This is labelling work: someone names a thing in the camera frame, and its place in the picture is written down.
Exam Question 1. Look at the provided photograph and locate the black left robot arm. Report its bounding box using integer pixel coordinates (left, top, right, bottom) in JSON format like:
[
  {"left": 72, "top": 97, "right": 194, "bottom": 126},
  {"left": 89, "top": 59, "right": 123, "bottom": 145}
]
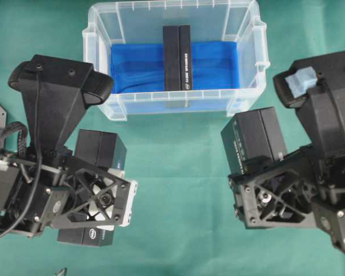
[{"left": 0, "top": 122, "right": 138, "bottom": 237}]

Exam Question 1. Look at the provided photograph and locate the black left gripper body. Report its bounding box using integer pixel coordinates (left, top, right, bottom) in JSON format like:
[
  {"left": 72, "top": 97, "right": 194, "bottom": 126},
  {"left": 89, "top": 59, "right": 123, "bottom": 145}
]
[{"left": 5, "top": 148, "right": 138, "bottom": 238}]

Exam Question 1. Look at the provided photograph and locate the black realsense box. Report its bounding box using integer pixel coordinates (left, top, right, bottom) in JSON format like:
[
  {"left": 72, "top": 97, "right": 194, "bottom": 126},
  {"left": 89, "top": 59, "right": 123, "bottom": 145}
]
[
  {"left": 163, "top": 25, "right": 193, "bottom": 91},
  {"left": 55, "top": 129, "right": 132, "bottom": 247},
  {"left": 221, "top": 107, "right": 288, "bottom": 175}
]

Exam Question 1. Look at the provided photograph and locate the small metal object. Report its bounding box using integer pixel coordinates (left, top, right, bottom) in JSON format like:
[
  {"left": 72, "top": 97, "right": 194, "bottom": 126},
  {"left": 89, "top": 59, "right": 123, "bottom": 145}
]
[{"left": 54, "top": 267, "right": 67, "bottom": 276}]

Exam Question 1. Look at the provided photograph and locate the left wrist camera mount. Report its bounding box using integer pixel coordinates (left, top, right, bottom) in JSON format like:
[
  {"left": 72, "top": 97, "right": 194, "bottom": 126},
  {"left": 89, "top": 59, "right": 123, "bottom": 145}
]
[{"left": 8, "top": 55, "right": 114, "bottom": 151}]

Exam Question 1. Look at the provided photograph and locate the blue cloth in case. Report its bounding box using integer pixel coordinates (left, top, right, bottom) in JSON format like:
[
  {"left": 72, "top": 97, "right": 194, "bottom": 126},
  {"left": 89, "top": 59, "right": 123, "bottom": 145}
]
[{"left": 110, "top": 41, "right": 240, "bottom": 94}]

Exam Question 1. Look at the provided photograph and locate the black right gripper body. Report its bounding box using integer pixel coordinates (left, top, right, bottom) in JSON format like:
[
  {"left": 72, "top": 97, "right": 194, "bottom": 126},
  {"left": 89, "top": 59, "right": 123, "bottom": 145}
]
[{"left": 228, "top": 145, "right": 318, "bottom": 229}]

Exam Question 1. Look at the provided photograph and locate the black cable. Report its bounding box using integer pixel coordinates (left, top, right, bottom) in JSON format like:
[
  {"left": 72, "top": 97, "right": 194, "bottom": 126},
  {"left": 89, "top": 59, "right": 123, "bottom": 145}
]
[{"left": 0, "top": 68, "right": 44, "bottom": 239}]

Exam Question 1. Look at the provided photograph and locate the green table cloth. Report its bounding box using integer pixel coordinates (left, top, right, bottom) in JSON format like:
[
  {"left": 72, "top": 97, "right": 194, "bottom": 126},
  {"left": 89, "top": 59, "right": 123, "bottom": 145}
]
[{"left": 0, "top": 1, "right": 345, "bottom": 275}]

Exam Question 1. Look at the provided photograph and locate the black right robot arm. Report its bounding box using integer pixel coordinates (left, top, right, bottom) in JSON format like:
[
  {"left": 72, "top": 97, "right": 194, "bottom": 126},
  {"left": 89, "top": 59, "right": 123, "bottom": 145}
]
[{"left": 228, "top": 145, "right": 345, "bottom": 253}]

